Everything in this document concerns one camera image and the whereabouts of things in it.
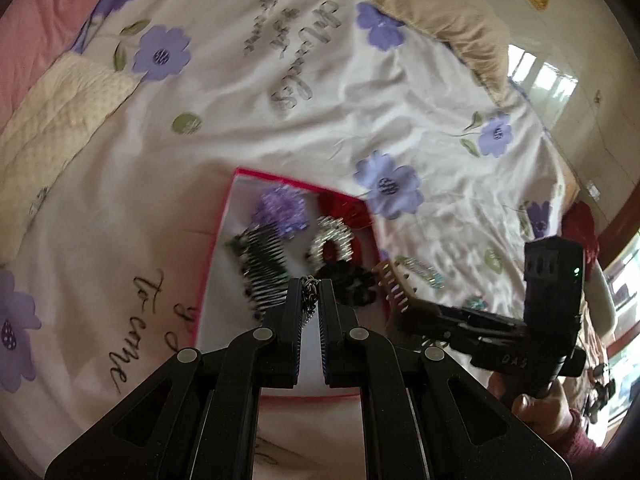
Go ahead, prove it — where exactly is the black scrunchie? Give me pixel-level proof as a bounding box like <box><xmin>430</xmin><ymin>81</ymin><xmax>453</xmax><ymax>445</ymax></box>
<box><xmin>317</xmin><ymin>260</ymin><xmax>378</xmax><ymax>310</ymax></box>

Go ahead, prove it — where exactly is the red scrunchie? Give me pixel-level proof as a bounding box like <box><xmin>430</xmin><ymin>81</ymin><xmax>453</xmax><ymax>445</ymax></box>
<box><xmin>316</xmin><ymin>191</ymin><xmax>373</xmax><ymax>231</ymax></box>

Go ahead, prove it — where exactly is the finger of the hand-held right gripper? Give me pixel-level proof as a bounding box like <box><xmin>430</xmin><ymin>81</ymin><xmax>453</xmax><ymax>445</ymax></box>
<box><xmin>395</xmin><ymin>317</ymin><xmax>481</xmax><ymax>359</ymax></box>
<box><xmin>402</xmin><ymin>299</ymin><xmax>526</xmax><ymax>334</ymax></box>

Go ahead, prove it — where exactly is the silver chain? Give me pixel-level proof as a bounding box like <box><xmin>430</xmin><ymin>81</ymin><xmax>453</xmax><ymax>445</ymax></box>
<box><xmin>300</xmin><ymin>275</ymin><xmax>323</xmax><ymax>328</ymax></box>

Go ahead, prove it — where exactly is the red cloth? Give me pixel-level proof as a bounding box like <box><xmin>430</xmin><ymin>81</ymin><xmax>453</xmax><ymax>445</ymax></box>
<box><xmin>562</xmin><ymin>202</ymin><xmax>601</xmax><ymax>271</ymax></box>

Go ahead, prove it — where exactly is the person's right forearm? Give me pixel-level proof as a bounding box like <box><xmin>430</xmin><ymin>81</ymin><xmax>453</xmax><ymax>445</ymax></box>
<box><xmin>550</xmin><ymin>407</ymin><xmax>608</xmax><ymax>466</ymax></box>

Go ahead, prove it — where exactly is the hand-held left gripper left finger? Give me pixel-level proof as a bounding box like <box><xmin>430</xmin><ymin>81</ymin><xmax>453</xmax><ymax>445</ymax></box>
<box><xmin>44</xmin><ymin>279</ymin><xmax>305</xmax><ymax>480</ymax></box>

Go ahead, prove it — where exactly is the cream quilted cloth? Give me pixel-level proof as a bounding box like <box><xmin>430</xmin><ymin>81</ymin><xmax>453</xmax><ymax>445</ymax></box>
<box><xmin>0</xmin><ymin>54</ymin><xmax>141</xmax><ymax>261</ymax></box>

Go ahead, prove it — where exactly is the silver teal hair clip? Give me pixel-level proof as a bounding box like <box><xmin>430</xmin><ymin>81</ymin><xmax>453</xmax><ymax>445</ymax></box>
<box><xmin>397</xmin><ymin>255</ymin><xmax>446</xmax><ymax>288</ymax></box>

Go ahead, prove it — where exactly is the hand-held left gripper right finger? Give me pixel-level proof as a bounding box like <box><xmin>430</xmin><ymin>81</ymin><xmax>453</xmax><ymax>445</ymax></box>
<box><xmin>319</xmin><ymin>278</ymin><xmax>572</xmax><ymax>480</ymax></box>

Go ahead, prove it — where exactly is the beige claw hair clip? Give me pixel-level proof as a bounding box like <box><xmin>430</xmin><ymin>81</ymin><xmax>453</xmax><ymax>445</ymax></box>
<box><xmin>372</xmin><ymin>257</ymin><xmax>426</xmax><ymax>318</ymax></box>

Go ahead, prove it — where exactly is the white floral bedsheet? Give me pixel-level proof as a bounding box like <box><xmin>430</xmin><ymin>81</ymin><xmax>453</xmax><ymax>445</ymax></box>
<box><xmin>0</xmin><ymin>0</ymin><xmax>581</xmax><ymax>480</ymax></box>

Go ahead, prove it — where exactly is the beige pillow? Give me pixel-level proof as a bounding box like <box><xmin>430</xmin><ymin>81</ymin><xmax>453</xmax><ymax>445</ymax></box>
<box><xmin>342</xmin><ymin>0</ymin><xmax>511</xmax><ymax>106</ymax></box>

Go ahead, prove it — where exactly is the purple scrunchie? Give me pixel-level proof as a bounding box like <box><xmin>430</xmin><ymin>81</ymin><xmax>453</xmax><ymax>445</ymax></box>
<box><xmin>250</xmin><ymin>184</ymin><xmax>307</xmax><ymax>238</ymax></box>

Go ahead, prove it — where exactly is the silver beaded scrunchie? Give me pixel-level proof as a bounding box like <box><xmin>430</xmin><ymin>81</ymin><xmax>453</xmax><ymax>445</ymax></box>
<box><xmin>306</xmin><ymin>216</ymin><xmax>357</xmax><ymax>267</ymax></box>

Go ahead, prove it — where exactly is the person's right hand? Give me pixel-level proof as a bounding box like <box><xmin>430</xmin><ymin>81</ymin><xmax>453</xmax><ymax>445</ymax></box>
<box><xmin>487</xmin><ymin>375</ymin><xmax>574</xmax><ymax>441</ymax></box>

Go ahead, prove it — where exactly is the pink blanket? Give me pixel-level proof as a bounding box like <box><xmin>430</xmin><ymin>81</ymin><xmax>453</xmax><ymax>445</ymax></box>
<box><xmin>0</xmin><ymin>0</ymin><xmax>136</xmax><ymax>131</ymax></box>

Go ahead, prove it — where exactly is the red shallow box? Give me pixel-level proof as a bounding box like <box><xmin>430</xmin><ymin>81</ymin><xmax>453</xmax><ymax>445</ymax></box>
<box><xmin>192</xmin><ymin>167</ymin><xmax>391</xmax><ymax>401</ymax></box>

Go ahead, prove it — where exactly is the black hair comb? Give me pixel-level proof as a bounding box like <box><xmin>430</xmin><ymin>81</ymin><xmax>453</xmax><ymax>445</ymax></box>
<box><xmin>225</xmin><ymin>222</ymin><xmax>291</xmax><ymax>321</ymax></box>

